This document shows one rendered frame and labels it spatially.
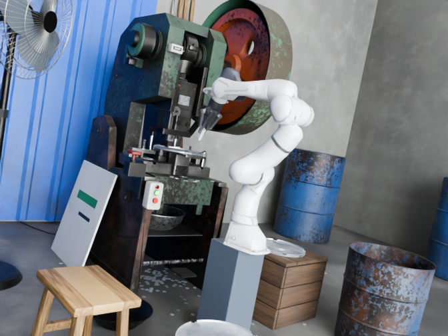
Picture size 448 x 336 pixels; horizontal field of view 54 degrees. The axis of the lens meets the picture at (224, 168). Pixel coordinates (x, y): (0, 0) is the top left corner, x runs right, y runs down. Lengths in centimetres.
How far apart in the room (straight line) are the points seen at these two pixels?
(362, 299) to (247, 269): 61
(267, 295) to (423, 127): 339
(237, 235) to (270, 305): 53
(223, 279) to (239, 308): 15
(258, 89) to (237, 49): 89
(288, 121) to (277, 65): 73
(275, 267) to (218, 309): 42
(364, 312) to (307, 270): 35
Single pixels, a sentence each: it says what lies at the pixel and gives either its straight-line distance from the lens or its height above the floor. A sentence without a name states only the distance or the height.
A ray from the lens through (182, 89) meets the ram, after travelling 252.
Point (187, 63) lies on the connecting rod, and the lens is 257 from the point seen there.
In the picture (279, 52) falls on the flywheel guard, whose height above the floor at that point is 142.
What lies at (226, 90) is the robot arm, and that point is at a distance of 207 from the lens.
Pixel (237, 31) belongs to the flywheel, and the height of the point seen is 156.
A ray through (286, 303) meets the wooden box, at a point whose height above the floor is 13.
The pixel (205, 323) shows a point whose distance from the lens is 158.
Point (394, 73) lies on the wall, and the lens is 560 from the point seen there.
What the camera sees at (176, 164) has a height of 71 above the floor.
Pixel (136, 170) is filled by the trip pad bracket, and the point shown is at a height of 67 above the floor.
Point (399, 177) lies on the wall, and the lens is 534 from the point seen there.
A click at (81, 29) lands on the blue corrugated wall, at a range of 354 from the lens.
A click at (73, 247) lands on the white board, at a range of 276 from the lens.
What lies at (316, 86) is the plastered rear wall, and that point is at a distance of 517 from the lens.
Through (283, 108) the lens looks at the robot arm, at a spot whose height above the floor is 108.
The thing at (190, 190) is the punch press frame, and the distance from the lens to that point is 245.
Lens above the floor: 96
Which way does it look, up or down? 5 degrees down
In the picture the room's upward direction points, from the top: 10 degrees clockwise
